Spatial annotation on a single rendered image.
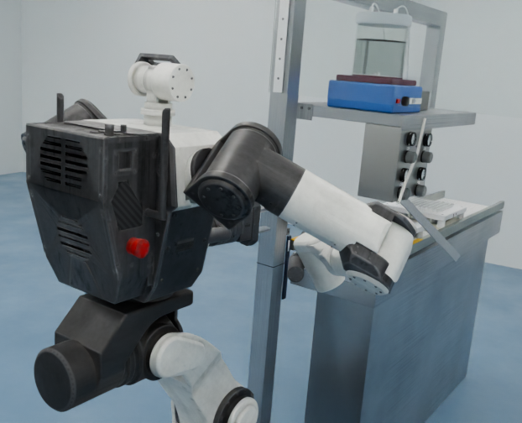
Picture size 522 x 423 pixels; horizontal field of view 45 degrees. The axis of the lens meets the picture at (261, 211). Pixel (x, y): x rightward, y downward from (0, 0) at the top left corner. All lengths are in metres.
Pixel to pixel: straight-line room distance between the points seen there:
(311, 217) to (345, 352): 1.09
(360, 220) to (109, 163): 0.40
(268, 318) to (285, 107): 0.63
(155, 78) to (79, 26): 5.87
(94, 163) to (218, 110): 4.98
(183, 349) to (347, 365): 0.90
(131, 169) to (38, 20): 6.43
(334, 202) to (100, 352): 0.47
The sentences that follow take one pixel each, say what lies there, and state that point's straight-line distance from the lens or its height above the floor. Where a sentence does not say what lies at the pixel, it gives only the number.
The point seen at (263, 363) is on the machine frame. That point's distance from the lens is 1.97.
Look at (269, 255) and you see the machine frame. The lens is 1.85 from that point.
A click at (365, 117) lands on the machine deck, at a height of 1.26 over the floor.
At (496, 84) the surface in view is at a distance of 1.53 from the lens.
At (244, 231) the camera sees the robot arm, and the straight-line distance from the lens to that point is 1.54.
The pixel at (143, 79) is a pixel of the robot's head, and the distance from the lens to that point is 1.17.
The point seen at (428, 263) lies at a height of 0.77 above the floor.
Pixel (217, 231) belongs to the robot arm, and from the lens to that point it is 1.42.
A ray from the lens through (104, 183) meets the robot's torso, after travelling 0.98.
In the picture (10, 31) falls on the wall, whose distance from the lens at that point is 7.50.
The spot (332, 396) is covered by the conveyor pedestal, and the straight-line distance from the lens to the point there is 2.12.
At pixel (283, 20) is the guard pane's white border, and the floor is 1.49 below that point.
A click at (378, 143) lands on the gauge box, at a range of 1.70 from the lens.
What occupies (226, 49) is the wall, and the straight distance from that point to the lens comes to 5.92.
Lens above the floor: 1.37
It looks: 13 degrees down
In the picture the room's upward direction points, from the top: 4 degrees clockwise
